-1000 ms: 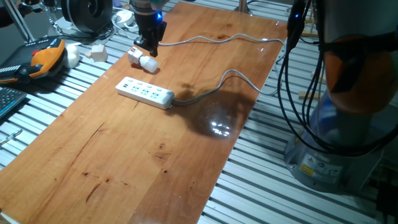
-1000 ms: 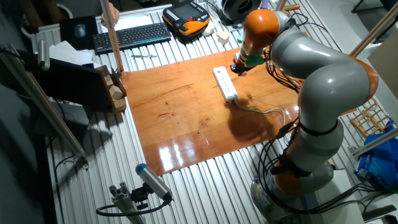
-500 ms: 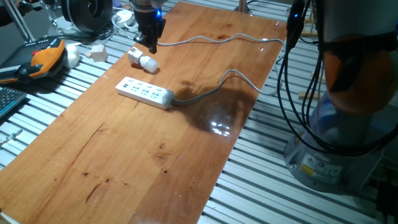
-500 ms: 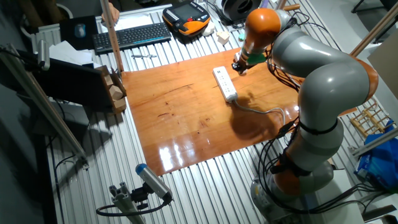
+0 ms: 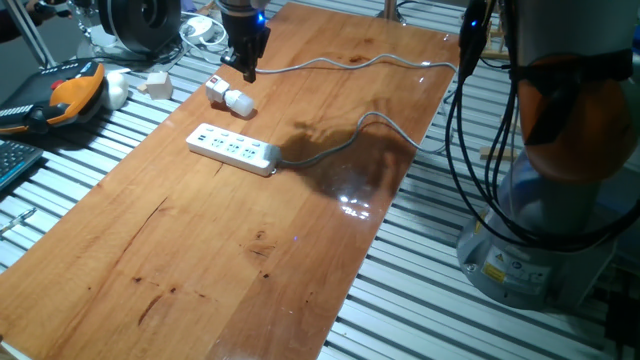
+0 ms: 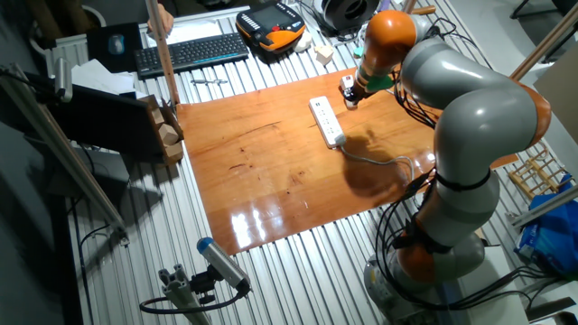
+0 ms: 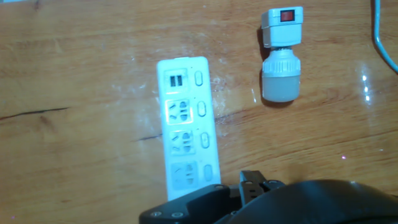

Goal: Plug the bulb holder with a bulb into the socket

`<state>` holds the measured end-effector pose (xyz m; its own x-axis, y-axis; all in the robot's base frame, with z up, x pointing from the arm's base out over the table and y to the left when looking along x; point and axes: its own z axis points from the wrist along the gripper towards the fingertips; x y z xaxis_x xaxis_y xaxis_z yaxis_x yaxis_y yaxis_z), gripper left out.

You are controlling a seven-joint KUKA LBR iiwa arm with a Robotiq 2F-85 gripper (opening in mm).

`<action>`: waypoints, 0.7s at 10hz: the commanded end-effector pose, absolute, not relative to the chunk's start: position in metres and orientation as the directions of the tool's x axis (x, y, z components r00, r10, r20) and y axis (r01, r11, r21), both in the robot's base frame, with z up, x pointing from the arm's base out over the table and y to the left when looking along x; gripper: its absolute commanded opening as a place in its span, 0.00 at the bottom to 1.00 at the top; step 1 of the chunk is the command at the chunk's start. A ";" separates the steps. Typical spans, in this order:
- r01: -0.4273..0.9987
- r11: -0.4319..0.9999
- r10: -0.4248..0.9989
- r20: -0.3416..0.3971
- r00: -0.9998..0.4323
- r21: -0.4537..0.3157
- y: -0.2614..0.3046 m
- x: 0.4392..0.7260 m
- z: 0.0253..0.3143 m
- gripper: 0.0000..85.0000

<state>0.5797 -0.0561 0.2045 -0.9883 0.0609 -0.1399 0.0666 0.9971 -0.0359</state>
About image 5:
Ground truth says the white rounded object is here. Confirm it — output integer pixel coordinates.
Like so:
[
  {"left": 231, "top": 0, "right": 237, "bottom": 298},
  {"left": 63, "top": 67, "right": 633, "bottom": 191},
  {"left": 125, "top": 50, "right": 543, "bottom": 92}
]
[{"left": 102, "top": 70, "right": 130, "bottom": 111}]

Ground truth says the brown wooden board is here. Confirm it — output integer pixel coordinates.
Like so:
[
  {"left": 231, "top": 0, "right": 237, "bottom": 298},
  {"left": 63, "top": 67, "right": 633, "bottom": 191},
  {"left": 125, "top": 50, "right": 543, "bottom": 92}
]
[{"left": 0, "top": 2, "right": 469, "bottom": 360}]

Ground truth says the grey power strip cable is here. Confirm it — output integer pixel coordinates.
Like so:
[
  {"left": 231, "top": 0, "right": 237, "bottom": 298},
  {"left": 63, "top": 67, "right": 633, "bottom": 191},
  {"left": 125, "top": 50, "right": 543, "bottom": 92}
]
[{"left": 254, "top": 53, "right": 461, "bottom": 169}]

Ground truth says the black keyboard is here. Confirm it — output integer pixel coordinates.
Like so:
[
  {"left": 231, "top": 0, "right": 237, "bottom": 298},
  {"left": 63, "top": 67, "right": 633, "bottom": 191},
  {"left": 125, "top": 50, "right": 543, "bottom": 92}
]
[{"left": 0, "top": 138, "right": 45, "bottom": 191}]

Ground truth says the grey aluminium frame strut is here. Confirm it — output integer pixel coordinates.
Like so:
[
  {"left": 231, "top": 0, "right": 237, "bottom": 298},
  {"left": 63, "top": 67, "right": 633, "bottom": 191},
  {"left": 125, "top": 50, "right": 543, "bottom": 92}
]
[{"left": 4, "top": 0, "right": 56, "bottom": 69}]

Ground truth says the person's hand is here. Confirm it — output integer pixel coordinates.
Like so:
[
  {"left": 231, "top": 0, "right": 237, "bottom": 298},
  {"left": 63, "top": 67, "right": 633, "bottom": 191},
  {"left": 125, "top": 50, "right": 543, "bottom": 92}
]
[{"left": 24, "top": 0, "right": 64, "bottom": 25}]

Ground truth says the thin metal stand rod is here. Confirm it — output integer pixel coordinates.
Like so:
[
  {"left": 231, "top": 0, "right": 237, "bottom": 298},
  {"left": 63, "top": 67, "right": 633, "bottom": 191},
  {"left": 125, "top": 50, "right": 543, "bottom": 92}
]
[{"left": 64, "top": 0, "right": 104, "bottom": 55}]

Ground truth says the orange black teach pendant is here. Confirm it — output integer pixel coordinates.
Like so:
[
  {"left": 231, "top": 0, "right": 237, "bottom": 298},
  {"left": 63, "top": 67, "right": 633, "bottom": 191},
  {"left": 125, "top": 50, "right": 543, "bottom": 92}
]
[{"left": 0, "top": 58, "right": 107, "bottom": 135}]

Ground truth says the black connector with blue light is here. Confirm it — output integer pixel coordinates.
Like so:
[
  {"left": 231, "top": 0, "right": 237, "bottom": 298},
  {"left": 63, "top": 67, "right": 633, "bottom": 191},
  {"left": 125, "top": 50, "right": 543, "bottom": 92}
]
[{"left": 458, "top": 0, "right": 489, "bottom": 81}]

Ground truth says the white power strip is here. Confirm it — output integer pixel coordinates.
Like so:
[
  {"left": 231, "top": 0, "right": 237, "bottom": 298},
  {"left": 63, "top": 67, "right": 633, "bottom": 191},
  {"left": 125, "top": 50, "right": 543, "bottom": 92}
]
[{"left": 185, "top": 122, "right": 282, "bottom": 177}]

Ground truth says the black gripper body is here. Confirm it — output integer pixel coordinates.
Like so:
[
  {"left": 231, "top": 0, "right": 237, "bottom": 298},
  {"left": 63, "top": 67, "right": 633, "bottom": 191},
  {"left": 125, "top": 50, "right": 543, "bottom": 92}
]
[{"left": 218, "top": 0, "right": 272, "bottom": 65}]

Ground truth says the silver pen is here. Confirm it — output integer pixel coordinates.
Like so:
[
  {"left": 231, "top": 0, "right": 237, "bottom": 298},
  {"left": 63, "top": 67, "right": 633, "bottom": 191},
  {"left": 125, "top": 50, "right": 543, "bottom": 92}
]
[{"left": 0, "top": 207, "right": 38, "bottom": 236}]

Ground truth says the white round socket device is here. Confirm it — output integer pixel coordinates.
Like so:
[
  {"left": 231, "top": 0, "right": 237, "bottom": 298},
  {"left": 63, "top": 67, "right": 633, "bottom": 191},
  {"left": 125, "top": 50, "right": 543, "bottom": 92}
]
[{"left": 179, "top": 14, "right": 229, "bottom": 47}]

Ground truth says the black filament spool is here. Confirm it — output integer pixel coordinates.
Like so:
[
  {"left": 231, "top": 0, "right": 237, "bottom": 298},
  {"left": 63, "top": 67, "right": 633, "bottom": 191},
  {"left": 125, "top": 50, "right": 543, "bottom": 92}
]
[{"left": 97, "top": 0, "right": 182, "bottom": 55}]

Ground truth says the tan upright frame pole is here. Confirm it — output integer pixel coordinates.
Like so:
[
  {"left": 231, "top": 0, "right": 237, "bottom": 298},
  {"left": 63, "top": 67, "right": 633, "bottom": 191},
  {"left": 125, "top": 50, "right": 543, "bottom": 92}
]
[{"left": 375, "top": 0, "right": 407, "bottom": 24}]

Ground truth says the small white box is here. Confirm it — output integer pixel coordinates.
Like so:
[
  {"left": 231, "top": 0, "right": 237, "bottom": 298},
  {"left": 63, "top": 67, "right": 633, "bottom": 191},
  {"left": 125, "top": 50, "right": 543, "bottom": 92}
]
[{"left": 137, "top": 71, "right": 174, "bottom": 101}]

